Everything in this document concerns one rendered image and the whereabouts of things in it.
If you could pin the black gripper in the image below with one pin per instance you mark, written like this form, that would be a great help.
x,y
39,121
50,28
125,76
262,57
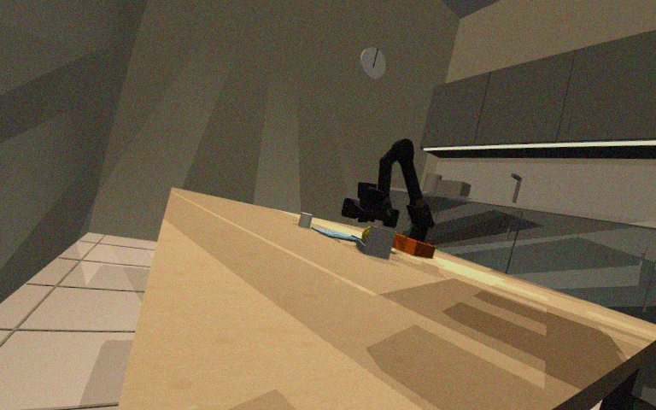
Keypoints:
x,y
353,209

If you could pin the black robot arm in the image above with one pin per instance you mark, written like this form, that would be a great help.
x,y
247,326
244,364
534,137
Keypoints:
x,y
418,209

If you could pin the yellow round plate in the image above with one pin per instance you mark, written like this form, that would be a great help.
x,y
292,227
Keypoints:
x,y
365,234

